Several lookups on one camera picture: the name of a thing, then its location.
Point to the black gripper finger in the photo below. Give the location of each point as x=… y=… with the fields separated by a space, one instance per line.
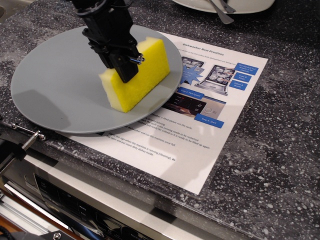
x=108 y=58
x=126 y=66

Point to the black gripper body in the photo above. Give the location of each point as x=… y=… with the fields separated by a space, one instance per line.
x=108 y=26

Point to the yellow sponge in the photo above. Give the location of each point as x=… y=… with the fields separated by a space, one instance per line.
x=124 y=97

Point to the grey round plate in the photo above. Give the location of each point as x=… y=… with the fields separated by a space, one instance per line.
x=57 y=85

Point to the laminated dishwasher instruction sheet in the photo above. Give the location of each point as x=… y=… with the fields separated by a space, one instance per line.
x=180 y=142

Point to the grey metal spoon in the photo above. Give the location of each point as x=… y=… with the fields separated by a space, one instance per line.
x=223 y=17

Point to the black metal clamp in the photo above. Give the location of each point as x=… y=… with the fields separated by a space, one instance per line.
x=10 y=152

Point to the stainless steel dishwasher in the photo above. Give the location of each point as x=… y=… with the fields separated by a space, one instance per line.
x=95 y=209

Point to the grey metal cutlery handle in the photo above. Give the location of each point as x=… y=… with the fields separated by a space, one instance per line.
x=227 y=7

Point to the black bracket with screw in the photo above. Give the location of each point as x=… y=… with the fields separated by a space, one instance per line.
x=21 y=235

